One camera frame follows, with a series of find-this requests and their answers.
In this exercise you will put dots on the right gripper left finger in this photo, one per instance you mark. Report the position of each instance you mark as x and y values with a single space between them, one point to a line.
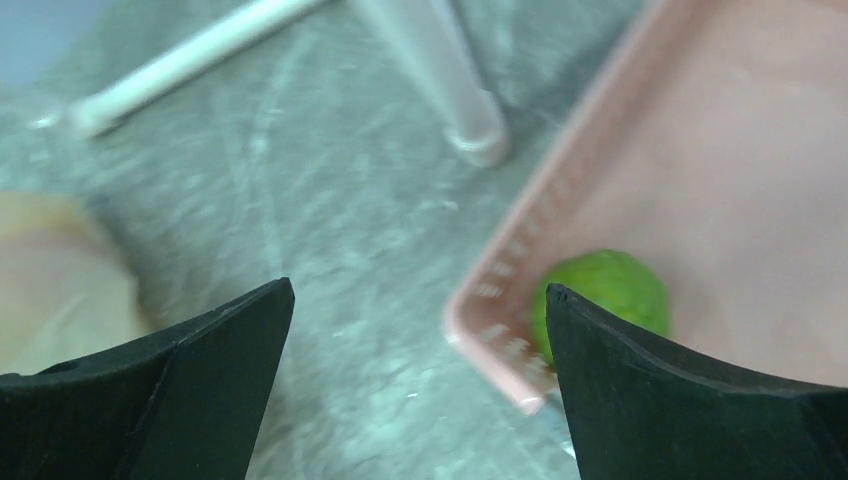
183 403

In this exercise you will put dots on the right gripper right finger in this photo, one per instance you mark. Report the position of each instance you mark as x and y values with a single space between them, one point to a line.
640 406

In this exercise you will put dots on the green fake fruit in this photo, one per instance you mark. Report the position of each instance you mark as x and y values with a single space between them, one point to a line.
612 279

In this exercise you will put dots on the orange banana-print plastic bag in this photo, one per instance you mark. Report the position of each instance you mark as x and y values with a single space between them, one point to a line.
66 289

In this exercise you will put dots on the pink plastic basket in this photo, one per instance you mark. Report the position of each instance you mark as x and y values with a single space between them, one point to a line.
713 147

